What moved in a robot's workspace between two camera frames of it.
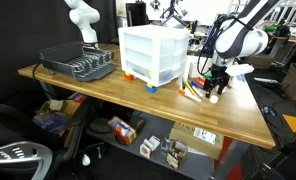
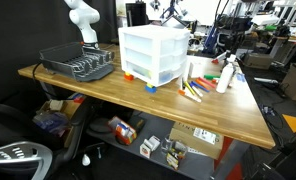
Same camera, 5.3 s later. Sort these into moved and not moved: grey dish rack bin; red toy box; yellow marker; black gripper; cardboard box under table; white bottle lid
Moved: white bottle lid; black gripper
Not moved: yellow marker; cardboard box under table; red toy box; grey dish rack bin
